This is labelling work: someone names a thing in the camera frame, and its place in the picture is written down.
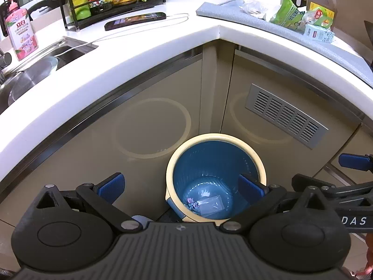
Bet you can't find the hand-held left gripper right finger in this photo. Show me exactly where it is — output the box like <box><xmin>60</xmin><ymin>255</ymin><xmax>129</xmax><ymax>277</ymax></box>
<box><xmin>221</xmin><ymin>173</ymin><xmax>336</xmax><ymax>234</ymax></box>

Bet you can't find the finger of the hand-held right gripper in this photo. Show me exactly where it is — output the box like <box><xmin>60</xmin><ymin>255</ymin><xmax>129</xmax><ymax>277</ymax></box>
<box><xmin>292</xmin><ymin>174</ymin><xmax>354</xmax><ymax>194</ymax></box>
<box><xmin>338</xmin><ymin>153</ymin><xmax>373</xmax><ymax>171</ymax></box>

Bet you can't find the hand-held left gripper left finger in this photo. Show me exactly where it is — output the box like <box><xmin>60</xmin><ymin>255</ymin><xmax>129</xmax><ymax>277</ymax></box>
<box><xmin>35</xmin><ymin>173</ymin><xmax>143</xmax><ymax>234</ymax></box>

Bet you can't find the blue bin with cream rim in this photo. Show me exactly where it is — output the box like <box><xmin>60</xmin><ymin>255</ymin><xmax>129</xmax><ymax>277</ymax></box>
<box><xmin>166</xmin><ymin>133</ymin><xmax>267</xmax><ymax>222</ymax></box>

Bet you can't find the clear packet green red print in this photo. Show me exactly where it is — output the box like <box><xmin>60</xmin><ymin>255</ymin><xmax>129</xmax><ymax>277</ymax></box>
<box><xmin>303</xmin><ymin>7</ymin><xmax>334</xmax><ymax>32</ymax></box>

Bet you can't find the green snack packet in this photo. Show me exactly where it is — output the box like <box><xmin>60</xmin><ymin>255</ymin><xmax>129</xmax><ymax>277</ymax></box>
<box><xmin>269</xmin><ymin>0</ymin><xmax>306</xmax><ymax>31</ymax></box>

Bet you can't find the person's right hand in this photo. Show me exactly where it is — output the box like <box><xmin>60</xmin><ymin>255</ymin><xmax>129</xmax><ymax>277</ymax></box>
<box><xmin>361</xmin><ymin>233</ymin><xmax>373</xmax><ymax>279</ymax></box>

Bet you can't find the small clear plastic bag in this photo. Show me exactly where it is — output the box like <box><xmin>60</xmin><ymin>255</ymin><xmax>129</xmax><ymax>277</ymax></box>
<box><xmin>196</xmin><ymin>194</ymin><xmax>225</xmax><ymax>212</ymax></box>

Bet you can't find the silver vent grille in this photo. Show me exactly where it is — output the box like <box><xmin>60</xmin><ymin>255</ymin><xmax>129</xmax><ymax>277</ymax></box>
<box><xmin>245</xmin><ymin>83</ymin><xmax>329</xmax><ymax>150</ymax></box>

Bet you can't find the beige corner panel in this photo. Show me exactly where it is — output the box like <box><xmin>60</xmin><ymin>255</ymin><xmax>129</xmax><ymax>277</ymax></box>
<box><xmin>201</xmin><ymin>45</ymin><xmax>235</xmax><ymax>140</ymax></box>

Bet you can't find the beige cabinet door with vent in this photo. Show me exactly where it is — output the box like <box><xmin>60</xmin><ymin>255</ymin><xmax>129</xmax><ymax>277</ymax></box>
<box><xmin>220</xmin><ymin>45</ymin><xmax>365</xmax><ymax>193</ymax></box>

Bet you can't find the small light blue carton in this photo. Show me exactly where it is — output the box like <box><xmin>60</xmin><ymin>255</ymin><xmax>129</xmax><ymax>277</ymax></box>
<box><xmin>303</xmin><ymin>23</ymin><xmax>335</xmax><ymax>44</ymax></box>

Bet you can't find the steel sink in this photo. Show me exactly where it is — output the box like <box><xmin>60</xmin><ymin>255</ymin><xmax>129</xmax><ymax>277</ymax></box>
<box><xmin>0</xmin><ymin>36</ymin><xmax>99</xmax><ymax>114</ymax></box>

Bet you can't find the steel faucet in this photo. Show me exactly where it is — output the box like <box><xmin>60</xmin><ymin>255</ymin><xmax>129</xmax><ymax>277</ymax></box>
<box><xmin>0</xmin><ymin>48</ymin><xmax>13</xmax><ymax>72</ymax></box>

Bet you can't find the black smartphone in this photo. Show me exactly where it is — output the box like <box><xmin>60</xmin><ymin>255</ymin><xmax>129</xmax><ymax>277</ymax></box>
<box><xmin>104</xmin><ymin>12</ymin><xmax>167</xmax><ymax>32</ymax></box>

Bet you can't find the grey counter mat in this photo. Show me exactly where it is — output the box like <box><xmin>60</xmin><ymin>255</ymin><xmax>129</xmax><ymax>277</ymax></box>
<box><xmin>196</xmin><ymin>0</ymin><xmax>373</xmax><ymax>88</ymax></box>

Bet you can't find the pink dish soap bottle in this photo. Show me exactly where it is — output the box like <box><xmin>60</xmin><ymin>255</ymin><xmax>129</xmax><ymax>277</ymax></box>
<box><xmin>4</xmin><ymin>0</ymin><xmax>39</xmax><ymax>62</ymax></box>

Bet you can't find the crumpled clear plastic bag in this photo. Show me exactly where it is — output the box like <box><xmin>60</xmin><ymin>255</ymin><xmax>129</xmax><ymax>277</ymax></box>
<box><xmin>241</xmin><ymin>0</ymin><xmax>276</xmax><ymax>21</ymax></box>

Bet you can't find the black wire spice rack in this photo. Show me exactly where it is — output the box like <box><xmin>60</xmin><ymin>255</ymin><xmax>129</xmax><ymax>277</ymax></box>
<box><xmin>57</xmin><ymin>0</ymin><xmax>166</xmax><ymax>32</ymax></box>

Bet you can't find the white charging cable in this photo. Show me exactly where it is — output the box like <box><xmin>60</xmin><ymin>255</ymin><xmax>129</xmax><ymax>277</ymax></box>
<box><xmin>54</xmin><ymin>13</ymin><xmax>190</xmax><ymax>60</ymax></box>

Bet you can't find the black utensil handle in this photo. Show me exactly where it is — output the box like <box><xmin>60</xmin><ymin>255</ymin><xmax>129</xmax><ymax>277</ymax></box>
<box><xmin>28</xmin><ymin>0</ymin><xmax>63</xmax><ymax>16</ymax></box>

